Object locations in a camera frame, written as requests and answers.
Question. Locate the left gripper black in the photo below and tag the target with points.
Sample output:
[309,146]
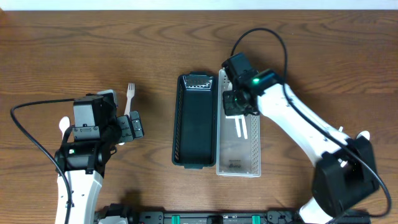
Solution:
[125,130]

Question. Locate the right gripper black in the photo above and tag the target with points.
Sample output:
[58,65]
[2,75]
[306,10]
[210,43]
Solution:
[234,109]

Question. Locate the white plastic spoon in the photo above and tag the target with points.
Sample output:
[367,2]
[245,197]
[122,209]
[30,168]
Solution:
[237,124]
[244,127]
[365,134]

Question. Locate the white plastic fork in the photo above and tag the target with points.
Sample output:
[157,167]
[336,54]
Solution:
[130,95]
[64,124]

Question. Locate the clear white perforated basket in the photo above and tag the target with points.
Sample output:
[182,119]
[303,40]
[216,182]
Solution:
[236,156]

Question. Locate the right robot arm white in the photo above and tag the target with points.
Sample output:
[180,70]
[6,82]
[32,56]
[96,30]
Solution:
[217,123]

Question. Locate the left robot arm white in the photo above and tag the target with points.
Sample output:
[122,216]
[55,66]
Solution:
[87,145]

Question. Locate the dark green plastic basket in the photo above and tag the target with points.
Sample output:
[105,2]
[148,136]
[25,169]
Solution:
[194,144]

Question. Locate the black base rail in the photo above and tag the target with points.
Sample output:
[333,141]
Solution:
[117,213]

